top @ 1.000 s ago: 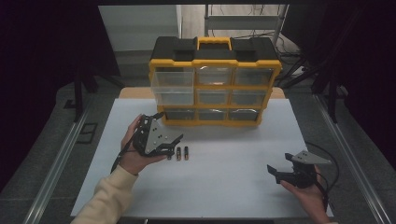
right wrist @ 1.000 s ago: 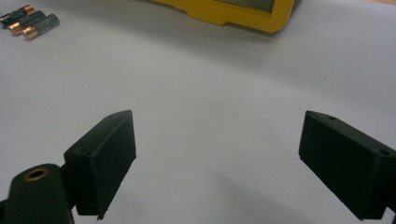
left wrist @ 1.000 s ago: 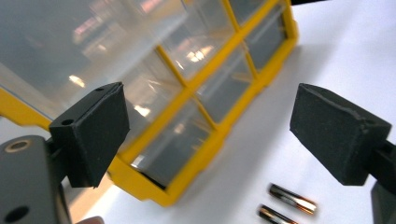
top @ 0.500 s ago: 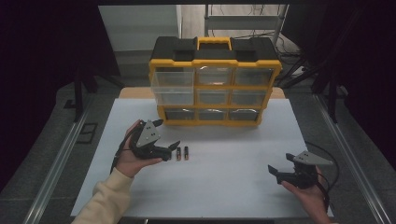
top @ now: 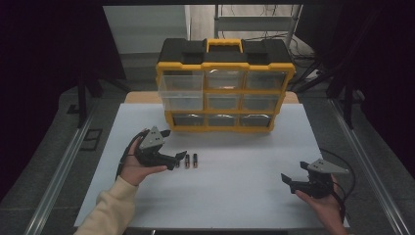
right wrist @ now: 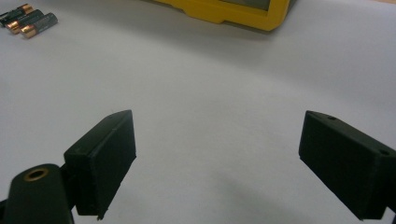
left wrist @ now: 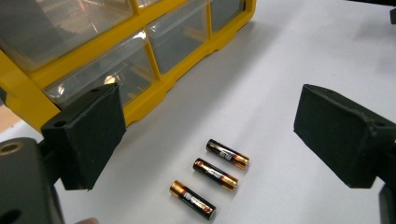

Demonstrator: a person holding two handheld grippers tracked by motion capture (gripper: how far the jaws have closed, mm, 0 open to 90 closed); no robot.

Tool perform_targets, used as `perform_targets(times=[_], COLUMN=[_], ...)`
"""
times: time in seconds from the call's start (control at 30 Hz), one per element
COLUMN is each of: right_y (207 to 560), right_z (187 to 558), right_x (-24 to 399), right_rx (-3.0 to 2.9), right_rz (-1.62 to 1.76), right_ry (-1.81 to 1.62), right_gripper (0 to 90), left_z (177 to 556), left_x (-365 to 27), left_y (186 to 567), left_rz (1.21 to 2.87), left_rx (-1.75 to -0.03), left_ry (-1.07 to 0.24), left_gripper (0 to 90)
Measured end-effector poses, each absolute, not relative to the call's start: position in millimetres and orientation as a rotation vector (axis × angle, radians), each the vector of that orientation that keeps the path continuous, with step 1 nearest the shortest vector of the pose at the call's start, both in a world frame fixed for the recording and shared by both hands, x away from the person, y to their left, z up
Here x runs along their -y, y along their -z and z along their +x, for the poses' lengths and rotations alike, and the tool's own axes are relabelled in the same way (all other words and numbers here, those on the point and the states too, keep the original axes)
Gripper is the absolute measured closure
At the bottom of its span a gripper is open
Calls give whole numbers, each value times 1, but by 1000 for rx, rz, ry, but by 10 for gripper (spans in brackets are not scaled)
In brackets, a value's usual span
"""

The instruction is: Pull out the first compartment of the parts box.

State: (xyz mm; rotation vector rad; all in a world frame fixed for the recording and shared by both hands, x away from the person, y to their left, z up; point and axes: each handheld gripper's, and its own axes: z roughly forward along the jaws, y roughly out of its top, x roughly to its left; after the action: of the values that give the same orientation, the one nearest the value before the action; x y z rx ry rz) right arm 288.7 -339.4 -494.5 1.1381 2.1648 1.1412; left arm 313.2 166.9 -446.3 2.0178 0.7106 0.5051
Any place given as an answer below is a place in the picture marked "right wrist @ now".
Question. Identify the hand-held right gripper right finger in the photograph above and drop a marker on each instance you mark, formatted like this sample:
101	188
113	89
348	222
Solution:
348	168

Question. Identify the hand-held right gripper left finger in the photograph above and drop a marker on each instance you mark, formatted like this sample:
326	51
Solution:
102	165

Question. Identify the black battery with copper end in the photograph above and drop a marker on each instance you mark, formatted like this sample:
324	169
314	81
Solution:
42	24
28	19
15	12

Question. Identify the yellow and black drawer organizer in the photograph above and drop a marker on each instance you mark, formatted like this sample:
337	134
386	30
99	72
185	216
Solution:
249	18

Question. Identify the white table board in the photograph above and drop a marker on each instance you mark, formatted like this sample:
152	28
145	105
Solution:
202	93

